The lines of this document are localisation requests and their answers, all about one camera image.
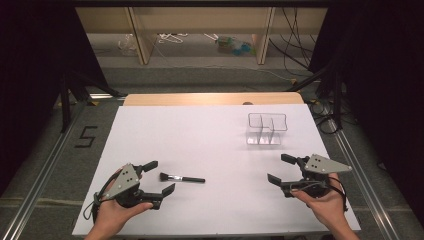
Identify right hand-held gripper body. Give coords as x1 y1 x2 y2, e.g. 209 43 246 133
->
293 153 353 198

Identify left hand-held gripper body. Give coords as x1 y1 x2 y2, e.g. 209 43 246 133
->
101 162 150 209

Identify black makeup brush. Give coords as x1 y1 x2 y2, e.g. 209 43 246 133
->
159 171 207 184

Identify clear acrylic organizer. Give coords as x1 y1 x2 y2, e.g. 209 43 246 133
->
245 112 288 147

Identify person's left hand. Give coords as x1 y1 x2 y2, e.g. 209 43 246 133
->
93 167 155 236

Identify person's right hand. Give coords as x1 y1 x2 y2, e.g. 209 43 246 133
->
290 172 352 235

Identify white table sheet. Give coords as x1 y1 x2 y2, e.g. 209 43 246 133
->
71 103 362 237

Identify black metal stand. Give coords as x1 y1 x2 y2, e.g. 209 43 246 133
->
285 62 345 132
59 70 123 134

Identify black curtain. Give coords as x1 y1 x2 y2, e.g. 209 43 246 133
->
308 0 424 219
0 0 109 198

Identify blue plastic toys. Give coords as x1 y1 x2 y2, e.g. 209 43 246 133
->
232 42 254 57

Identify clear plastic bag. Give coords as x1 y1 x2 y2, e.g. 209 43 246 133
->
117 33 138 57

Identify white clothes hangers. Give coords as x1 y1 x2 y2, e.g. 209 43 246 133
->
157 32 188 45

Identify light wooden counter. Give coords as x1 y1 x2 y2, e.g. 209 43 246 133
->
75 6 329 66

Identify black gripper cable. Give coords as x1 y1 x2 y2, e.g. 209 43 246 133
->
82 179 114 222
328 175 349 213

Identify aluminium floor rail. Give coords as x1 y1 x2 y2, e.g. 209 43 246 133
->
326 118 403 240
0 102 88 240

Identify bundle of black cables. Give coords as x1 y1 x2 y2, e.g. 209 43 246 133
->
268 7 318 72

